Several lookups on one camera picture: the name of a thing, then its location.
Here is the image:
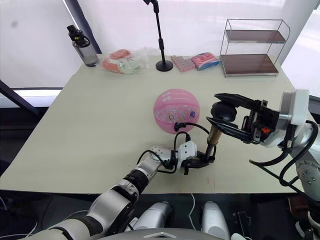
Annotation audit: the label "clear bag of orange green items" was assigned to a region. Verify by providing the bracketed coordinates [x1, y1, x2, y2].
[101, 46, 151, 75]

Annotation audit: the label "grey robot torso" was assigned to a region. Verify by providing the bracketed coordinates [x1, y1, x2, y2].
[104, 227, 226, 240]

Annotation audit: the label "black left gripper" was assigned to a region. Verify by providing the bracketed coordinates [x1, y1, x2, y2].
[180, 152, 210, 176]

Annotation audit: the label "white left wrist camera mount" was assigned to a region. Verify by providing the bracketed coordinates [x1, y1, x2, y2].
[176, 140, 198, 167]

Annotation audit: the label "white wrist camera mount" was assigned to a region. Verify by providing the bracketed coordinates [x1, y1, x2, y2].
[261, 88, 311, 149]
[176, 140, 198, 167]

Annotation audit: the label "wire shelf rack brown boards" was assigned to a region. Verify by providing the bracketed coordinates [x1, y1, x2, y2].
[219, 18, 292, 78]

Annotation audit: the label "silver rounded robot thigh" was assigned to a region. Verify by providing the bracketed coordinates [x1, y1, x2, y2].
[134, 201, 175, 231]
[201, 201, 231, 240]

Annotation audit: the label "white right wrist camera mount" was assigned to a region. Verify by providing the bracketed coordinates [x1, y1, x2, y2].
[261, 88, 311, 149]

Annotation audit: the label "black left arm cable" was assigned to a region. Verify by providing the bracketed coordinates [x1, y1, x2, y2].
[136, 131, 191, 175]

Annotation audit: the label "black microphone stand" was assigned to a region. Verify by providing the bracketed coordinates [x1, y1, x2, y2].
[142, 0, 174, 73]

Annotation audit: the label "gold hand pump black handle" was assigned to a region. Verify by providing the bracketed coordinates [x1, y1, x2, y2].
[199, 101, 238, 163]

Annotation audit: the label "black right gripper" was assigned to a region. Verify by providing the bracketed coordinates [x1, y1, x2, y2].
[206, 92, 280, 145]

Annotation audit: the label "black pump hose with needle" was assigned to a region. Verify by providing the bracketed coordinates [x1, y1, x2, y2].
[173, 121, 211, 137]

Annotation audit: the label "thin white cable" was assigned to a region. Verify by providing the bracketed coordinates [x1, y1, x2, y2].
[188, 193, 198, 230]

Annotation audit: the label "pink blue wrapped package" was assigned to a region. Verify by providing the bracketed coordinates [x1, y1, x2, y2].
[191, 52, 222, 71]

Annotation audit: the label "pink printed ball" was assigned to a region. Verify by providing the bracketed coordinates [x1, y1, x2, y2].
[153, 88, 202, 136]

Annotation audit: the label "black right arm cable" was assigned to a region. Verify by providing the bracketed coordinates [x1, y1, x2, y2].
[248, 119, 320, 187]

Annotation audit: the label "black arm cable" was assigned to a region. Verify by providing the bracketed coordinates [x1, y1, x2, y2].
[248, 119, 320, 187]
[136, 131, 191, 175]

